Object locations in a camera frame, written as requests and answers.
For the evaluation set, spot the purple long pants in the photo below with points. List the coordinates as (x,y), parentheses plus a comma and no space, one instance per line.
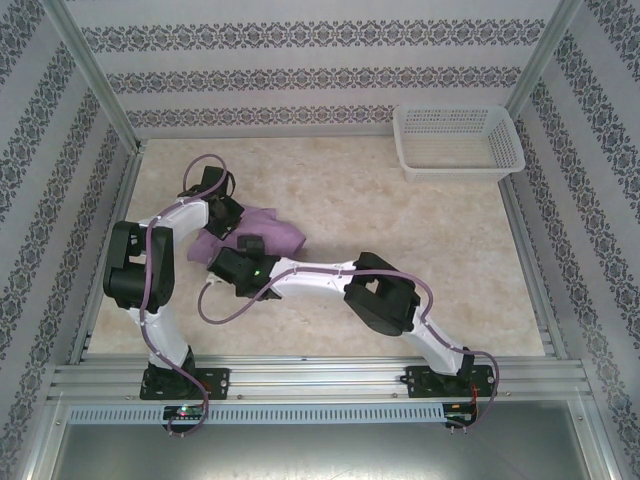
(275,230)

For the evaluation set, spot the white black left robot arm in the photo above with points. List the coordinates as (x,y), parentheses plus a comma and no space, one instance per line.
(180,220)

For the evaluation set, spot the grey metal panel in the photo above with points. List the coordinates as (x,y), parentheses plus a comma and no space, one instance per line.
(320,455)

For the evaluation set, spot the white plastic mesh basket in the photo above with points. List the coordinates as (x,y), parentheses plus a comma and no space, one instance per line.
(450,145)

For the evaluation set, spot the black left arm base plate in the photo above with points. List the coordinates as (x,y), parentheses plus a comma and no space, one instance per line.
(217,382)

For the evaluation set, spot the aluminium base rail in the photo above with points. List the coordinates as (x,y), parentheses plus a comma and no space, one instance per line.
(320,380)

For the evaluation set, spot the aluminium frame post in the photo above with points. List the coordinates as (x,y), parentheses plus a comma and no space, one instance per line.
(542,55)
(95,75)

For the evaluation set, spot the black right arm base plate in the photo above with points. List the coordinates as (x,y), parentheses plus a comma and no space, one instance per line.
(420,382)

